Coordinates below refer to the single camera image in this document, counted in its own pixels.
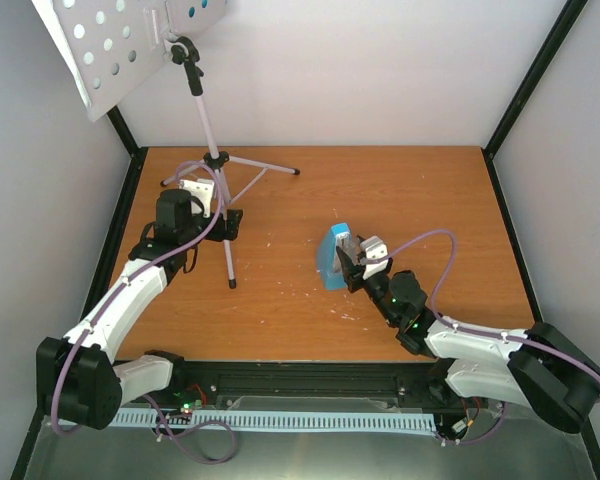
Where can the clear plastic metronome cover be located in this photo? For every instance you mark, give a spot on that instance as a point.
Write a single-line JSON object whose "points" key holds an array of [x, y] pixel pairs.
{"points": [[348, 244]]}

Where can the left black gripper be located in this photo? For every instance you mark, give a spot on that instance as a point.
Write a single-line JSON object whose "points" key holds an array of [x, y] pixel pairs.
{"points": [[232, 226]]}

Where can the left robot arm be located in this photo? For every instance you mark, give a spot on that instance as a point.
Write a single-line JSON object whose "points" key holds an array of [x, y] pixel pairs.
{"points": [[125, 310]]}

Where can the white perforated music stand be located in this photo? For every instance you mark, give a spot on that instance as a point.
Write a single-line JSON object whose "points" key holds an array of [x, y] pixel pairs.
{"points": [[112, 47]]}

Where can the light blue cable duct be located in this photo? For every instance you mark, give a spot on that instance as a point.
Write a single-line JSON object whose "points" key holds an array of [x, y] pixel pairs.
{"points": [[309, 422]]}

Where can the left black corner post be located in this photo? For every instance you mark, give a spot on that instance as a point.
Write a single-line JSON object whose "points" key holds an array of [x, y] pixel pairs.
{"points": [[136, 153]]}

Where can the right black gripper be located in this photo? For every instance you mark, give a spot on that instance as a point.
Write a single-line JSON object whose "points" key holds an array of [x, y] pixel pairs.
{"points": [[350, 270]]}

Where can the right black corner post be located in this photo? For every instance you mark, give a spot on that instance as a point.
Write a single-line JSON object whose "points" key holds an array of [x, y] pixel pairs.
{"points": [[564, 22]]}

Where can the metal base plate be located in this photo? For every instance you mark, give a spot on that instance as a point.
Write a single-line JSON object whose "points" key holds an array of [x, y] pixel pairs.
{"points": [[519, 447]]}

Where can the black corner post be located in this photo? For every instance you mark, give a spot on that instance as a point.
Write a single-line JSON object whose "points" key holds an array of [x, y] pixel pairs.
{"points": [[564, 22], [136, 153]]}

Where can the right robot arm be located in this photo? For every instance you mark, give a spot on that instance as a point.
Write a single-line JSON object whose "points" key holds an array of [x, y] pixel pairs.
{"points": [[539, 368]]}

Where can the blue metronome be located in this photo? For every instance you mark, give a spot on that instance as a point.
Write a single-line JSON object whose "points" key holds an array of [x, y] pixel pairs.
{"points": [[324, 257]]}

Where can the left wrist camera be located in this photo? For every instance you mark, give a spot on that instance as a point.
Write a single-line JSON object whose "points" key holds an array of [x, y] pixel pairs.
{"points": [[202, 192]]}

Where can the black aluminium frame rail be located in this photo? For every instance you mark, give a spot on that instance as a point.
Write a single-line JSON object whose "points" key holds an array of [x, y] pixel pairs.
{"points": [[403, 385]]}

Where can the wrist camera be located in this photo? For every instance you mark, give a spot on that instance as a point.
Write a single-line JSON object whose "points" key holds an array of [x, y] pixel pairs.
{"points": [[374, 254], [202, 192]]}

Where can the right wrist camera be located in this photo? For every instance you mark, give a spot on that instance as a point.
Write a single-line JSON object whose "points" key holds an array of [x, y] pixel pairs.
{"points": [[374, 254]]}

